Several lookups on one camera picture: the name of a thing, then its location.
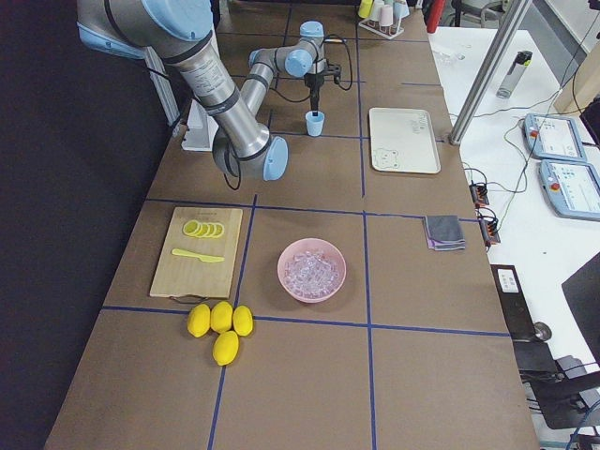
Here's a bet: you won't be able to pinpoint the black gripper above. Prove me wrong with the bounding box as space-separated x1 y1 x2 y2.
304 64 341 94

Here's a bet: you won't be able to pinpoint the light blue plastic cup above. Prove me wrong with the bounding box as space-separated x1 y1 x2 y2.
305 111 325 137

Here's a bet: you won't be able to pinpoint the clear cup rack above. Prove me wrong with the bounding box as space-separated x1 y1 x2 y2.
358 19 404 39

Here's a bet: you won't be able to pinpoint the yellow-green upturned cup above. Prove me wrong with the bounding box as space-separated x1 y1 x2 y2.
358 0 373 19

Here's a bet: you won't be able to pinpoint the pink bowl of ice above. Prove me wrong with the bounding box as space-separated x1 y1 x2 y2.
277 238 347 304

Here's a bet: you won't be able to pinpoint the white bear serving tray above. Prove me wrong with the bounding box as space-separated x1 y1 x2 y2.
368 107 441 174

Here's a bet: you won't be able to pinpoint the lemon slices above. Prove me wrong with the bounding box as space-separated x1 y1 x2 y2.
182 219 225 239

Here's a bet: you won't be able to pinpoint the water bottle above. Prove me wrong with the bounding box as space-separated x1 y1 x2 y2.
496 51 533 98

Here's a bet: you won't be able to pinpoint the grey folded cloth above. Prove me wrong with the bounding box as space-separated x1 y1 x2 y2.
424 215 466 251

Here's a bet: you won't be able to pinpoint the wooden cutting board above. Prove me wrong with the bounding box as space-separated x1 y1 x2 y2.
150 207 244 299

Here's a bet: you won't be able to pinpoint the yellow plastic knife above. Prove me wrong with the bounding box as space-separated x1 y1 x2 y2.
171 248 225 263

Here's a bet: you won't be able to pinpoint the teach pendant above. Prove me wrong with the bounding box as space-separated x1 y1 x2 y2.
523 113 587 162
539 159 599 221

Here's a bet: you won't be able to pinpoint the whole lemon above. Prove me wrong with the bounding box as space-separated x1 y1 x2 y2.
187 304 211 338
212 330 240 367
232 305 254 337
210 301 233 334

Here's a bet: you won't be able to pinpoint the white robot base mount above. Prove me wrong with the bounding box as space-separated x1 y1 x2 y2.
182 99 218 153

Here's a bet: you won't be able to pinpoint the aluminium frame post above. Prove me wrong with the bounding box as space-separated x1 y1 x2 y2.
448 0 533 145

